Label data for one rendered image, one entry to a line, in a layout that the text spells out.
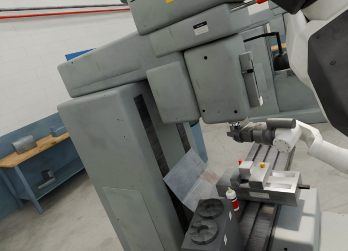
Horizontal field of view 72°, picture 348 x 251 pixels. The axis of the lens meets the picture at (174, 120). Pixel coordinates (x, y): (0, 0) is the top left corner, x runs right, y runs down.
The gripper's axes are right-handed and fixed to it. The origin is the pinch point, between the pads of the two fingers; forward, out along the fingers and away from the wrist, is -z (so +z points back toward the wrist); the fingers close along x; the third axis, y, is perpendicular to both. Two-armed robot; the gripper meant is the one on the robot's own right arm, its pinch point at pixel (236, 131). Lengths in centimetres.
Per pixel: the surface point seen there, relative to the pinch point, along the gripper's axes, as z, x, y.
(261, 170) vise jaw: 5.4, -2.8, 20.5
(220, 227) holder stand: 17.3, 38.0, 13.0
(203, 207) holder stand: 7.5, 35.0, 11.6
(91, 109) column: -47, 39, -28
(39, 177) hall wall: -423, 56, 91
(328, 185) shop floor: -23, -133, 123
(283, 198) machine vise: 16.1, 1.9, 28.5
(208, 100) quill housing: -0.4, 10.7, -18.5
